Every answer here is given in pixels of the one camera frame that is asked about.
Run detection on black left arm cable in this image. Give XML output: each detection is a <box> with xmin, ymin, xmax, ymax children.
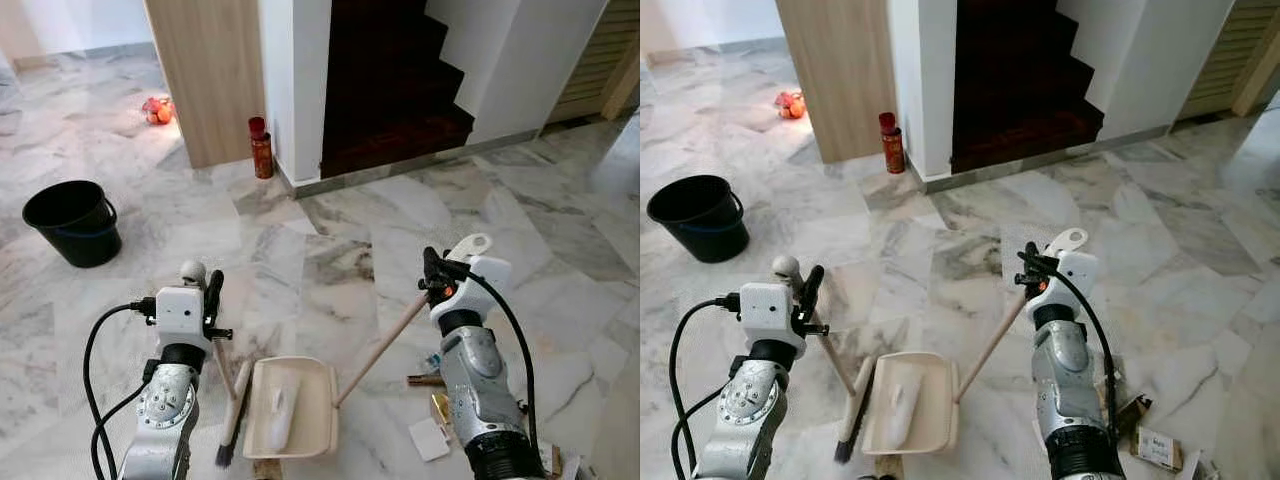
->
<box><xmin>81</xmin><ymin>296</ymin><xmax>159</xmax><ymax>480</ymax></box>
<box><xmin>668</xmin><ymin>292</ymin><xmax>743</xmax><ymax>480</ymax></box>

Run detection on black plastic bucket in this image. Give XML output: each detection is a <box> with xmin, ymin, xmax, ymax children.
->
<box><xmin>646</xmin><ymin>174</ymin><xmax>752</xmax><ymax>265</ymax></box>
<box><xmin>22</xmin><ymin>180</ymin><xmax>124</xmax><ymax>269</ymax></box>

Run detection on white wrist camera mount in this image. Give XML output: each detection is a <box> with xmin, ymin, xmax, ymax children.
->
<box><xmin>153</xmin><ymin>287</ymin><xmax>212</xmax><ymax>352</ymax></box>
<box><xmin>738</xmin><ymin>282</ymin><xmax>808</xmax><ymax>358</ymax></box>
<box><xmin>1040</xmin><ymin>228</ymin><xmax>1102</xmax><ymax>304</ymax></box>
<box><xmin>430</xmin><ymin>233</ymin><xmax>514</xmax><ymax>323</ymax></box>

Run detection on light wooden door panel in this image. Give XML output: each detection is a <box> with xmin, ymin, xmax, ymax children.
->
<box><xmin>775</xmin><ymin>0</ymin><xmax>899</xmax><ymax>165</ymax></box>
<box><xmin>144</xmin><ymin>0</ymin><xmax>267</xmax><ymax>170</ymax></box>

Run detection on louvered wooden door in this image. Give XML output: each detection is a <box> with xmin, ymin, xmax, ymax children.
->
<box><xmin>547</xmin><ymin>0</ymin><xmax>641</xmax><ymax>127</ymax></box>
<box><xmin>1174</xmin><ymin>0</ymin><xmax>1280</xmax><ymax>122</ymax></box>

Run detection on dark wooden staircase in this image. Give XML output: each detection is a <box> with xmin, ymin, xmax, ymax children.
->
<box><xmin>950</xmin><ymin>0</ymin><xmax>1107</xmax><ymax>175</ymax></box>
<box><xmin>320</xmin><ymin>0</ymin><xmax>477</xmax><ymax>180</ymax></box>

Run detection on brown black wrapper scrap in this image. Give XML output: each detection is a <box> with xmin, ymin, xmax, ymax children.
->
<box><xmin>1114</xmin><ymin>394</ymin><xmax>1154</xmax><ymax>434</ymax></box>

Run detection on white paper scrap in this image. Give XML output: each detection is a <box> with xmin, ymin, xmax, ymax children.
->
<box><xmin>407</xmin><ymin>416</ymin><xmax>454</xmax><ymax>464</ymax></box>

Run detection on red spray can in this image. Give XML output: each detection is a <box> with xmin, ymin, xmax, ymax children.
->
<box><xmin>878</xmin><ymin>111</ymin><xmax>907</xmax><ymax>176</ymax></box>
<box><xmin>248</xmin><ymin>116</ymin><xmax>275</xmax><ymax>181</ymax></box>

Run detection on cream dustpan with wooden handle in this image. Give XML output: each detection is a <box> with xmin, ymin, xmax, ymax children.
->
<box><xmin>242</xmin><ymin>292</ymin><xmax>432</xmax><ymax>461</ymax></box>
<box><xmin>859</xmin><ymin>292</ymin><xmax>1030</xmax><ymax>457</ymax></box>

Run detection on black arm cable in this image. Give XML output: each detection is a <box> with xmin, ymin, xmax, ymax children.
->
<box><xmin>81</xmin><ymin>296</ymin><xmax>159</xmax><ymax>480</ymax></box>
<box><xmin>668</xmin><ymin>292</ymin><xmax>743</xmax><ymax>480</ymax></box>
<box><xmin>462</xmin><ymin>268</ymin><xmax>542</xmax><ymax>453</ymax></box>
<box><xmin>1050</xmin><ymin>266</ymin><xmax>1121</xmax><ymax>446</ymax></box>

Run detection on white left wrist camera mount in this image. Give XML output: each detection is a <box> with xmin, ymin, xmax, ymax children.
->
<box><xmin>153</xmin><ymin>287</ymin><xmax>212</xmax><ymax>352</ymax></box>
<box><xmin>738</xmin><ymin>282</ymin><xmax>808</xmax><ymax>358</ymax></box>

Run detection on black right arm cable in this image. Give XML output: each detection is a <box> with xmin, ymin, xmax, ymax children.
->
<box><xmin>1050</xmin><ymin>266</ymin><xmax>1121</xmax><ymax>446</ymax></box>
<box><xmin>462</xmin><ymin>268</ymin><xmax>542</xmax><ymax>453</ymax></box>

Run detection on wooden broom with black bristles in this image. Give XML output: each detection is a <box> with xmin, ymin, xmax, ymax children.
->
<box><xmin>771</xmin><ymin>254</ymin><xmax>878</xmax><ymax>465</ymax></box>
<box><xmin>179</xmin><ymin>259</ymin><xmax>254</xmax><ymax>470</ymax></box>

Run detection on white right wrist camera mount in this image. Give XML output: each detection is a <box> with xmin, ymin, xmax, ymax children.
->
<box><xmin>1040</xmin><ymin>228</ymin><xmax>1102</xmax><ymax>304</ymax></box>
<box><xmin>430</xmin><ymin>233</ymin><xmax>514</xmax><ymax>323</ymax></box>

